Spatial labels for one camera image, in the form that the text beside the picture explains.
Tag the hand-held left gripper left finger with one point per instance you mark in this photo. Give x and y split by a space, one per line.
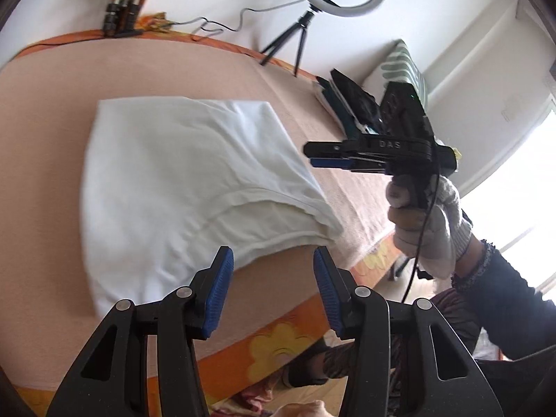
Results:
219 286

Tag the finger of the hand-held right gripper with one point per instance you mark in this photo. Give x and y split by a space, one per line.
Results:
330 150

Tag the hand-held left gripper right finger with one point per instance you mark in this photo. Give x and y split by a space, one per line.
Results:
328 286

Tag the white t-shirt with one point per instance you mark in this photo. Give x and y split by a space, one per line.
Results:
173 169

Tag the person's right forearm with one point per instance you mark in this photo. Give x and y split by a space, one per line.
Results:
512 295

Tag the person's right hand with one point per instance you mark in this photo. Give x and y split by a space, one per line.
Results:
443 226

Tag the dark teal folded garment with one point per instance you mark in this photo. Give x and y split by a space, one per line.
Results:
343 110

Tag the black folded garment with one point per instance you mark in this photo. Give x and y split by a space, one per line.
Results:
360 97

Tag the orange floral bed sheet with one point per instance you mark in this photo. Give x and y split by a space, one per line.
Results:
269 343

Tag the green striped pillow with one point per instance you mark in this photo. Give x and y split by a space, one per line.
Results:
402 58

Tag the black mini tripod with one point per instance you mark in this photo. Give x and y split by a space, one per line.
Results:
300 47

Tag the bright window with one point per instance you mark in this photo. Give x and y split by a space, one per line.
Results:
517 191

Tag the crumpled orange cloth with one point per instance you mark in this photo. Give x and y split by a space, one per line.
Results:
156 21

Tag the beige blanket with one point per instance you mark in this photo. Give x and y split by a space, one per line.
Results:
52 95

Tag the white wall socket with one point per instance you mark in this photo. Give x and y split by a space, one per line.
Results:
511 110

